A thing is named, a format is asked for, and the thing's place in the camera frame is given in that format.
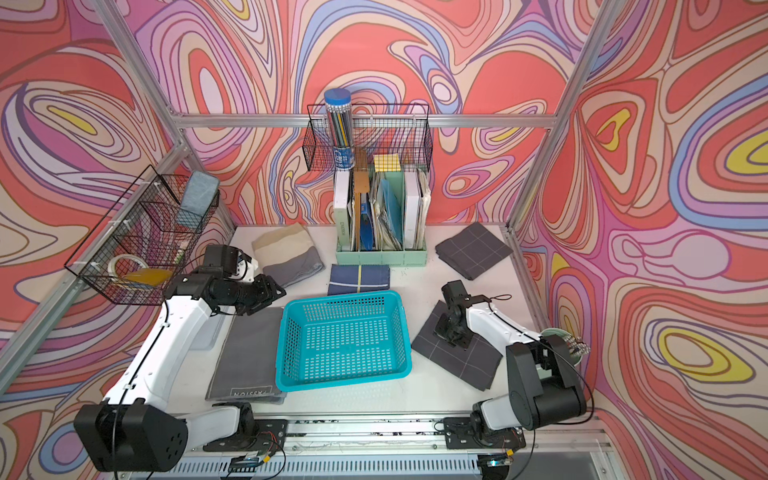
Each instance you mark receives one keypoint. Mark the black wire basket wall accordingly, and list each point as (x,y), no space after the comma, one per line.
(378,128)
(145,221)

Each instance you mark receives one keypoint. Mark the green desktop file organizer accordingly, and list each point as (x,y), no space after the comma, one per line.
(369,225)

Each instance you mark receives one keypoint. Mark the dark grey checked cloth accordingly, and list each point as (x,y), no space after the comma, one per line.
(476,364)
(473,251)

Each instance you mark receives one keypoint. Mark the white tape roll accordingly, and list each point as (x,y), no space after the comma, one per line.
(122,265)

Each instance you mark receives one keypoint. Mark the yellow flat pad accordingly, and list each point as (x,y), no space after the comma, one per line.
(151,277)

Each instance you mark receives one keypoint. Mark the grey pillowcase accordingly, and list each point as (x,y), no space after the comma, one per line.
(246,367)

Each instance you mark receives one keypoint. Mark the dark grey checked cloth front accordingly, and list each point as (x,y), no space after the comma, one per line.
(476,364)

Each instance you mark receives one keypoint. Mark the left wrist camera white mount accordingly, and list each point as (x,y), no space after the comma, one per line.
(247,270)

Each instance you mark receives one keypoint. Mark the white book in organizer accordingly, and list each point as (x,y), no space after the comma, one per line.
(412,207)

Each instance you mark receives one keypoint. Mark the yellow sticky note block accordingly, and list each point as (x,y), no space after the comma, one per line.
(389,162)

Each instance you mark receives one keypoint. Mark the blue lidded pencil tube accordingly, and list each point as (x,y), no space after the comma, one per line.
(338,112)

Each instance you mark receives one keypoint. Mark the navy folded cloth yellow stripe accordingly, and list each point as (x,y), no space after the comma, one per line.
(352,279)

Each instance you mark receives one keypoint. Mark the teal plastic basket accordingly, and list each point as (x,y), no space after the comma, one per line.
(343,340)

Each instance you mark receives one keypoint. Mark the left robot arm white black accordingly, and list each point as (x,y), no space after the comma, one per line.
(131,430)

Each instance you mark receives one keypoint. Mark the black wire basket left wall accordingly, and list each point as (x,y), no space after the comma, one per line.
(145,221)

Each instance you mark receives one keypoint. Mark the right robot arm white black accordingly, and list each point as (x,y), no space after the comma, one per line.
(544,387)

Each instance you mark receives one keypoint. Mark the dark grey checked cloth rear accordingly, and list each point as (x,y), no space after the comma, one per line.
(473,251)

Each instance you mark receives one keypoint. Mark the black wire basket rear wall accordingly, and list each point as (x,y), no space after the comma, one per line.
(378,128)

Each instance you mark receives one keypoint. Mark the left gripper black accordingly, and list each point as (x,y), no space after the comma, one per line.
(265,293)

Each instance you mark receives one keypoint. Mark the green pencil cup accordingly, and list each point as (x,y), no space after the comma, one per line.
(577,347)

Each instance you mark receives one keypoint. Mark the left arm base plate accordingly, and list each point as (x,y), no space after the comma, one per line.
(261,436)

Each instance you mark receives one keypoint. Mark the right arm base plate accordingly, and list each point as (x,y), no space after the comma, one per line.
(468,433)

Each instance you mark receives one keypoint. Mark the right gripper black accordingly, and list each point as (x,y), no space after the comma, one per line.
(439,330)

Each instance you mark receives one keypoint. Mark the white flat tin box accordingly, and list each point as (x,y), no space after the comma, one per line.
(208,334)

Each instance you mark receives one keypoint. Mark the beige grey folded cloth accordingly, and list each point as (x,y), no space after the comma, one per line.
(288,255)

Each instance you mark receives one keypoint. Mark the grey blue sponge block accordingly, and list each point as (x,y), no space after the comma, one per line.
(200,191)

